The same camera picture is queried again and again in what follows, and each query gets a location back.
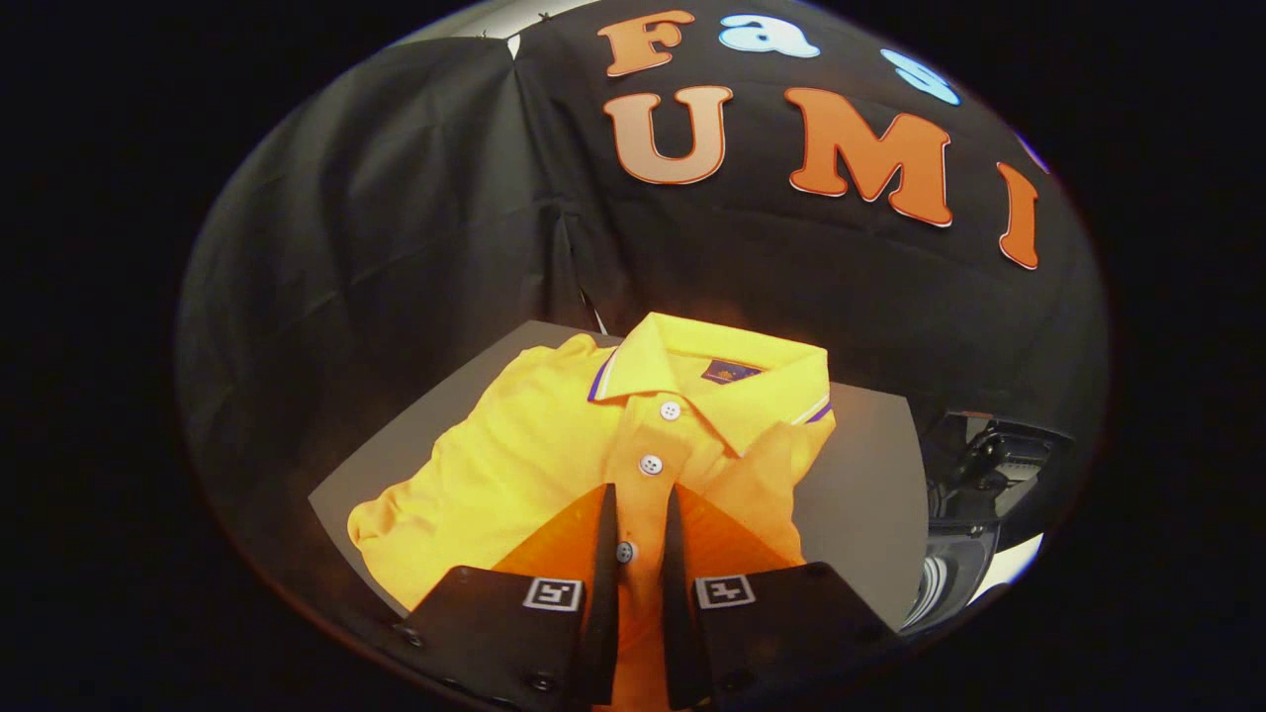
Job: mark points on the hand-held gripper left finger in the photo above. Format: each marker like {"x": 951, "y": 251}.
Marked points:
{"x": 605, "y": 593}

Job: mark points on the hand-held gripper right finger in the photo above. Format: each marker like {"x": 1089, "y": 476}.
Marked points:
{"x": 676, "y": 593}

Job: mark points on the orange polo shirt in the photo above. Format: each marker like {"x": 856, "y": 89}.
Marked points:
{"x": 554, "y": 435}

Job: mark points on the grey side table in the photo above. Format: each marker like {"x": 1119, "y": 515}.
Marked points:
{"x": 870, "y": 475}

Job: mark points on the white paper stack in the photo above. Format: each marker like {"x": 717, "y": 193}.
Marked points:
{"x": 1014, "y": 564}

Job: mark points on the black backdrop cloth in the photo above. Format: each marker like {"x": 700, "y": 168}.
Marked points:
{"x": 396, "y": 198}

